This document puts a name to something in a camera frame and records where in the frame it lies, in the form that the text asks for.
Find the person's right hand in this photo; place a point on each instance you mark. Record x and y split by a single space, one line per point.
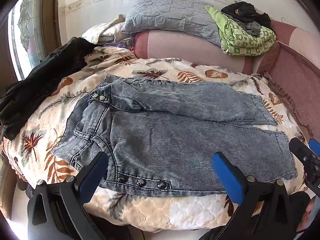
310 208

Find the pink two-tone bolster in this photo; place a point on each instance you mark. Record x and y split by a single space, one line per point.
190 50

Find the leaf-print cream blanket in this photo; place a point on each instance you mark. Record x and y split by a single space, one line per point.
160 210

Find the grey-blue denim pants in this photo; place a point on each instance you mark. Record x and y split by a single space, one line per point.
175 135

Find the black jacket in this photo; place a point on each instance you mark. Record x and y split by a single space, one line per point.
45 80

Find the small grey cloth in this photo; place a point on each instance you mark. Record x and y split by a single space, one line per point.
252 27

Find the white crumpled cloth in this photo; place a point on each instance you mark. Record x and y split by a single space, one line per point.
105 31

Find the patterned glass window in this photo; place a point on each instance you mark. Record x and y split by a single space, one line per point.
25 35

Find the person's dark clothing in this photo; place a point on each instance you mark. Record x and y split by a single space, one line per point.
298 205

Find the purple plastic packet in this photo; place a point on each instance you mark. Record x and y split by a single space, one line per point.
122 43

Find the green patterned folded blanket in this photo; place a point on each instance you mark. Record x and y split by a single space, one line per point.
245 40

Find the grey quilted pillow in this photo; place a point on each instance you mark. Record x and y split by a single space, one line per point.
170 15

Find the black garment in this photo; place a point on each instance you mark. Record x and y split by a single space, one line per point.
243 11

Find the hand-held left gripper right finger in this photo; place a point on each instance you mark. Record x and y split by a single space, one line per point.
228 177

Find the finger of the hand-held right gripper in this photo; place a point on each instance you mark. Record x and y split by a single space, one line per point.
301 152
315 147

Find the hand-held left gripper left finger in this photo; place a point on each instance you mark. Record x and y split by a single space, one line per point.
96 172

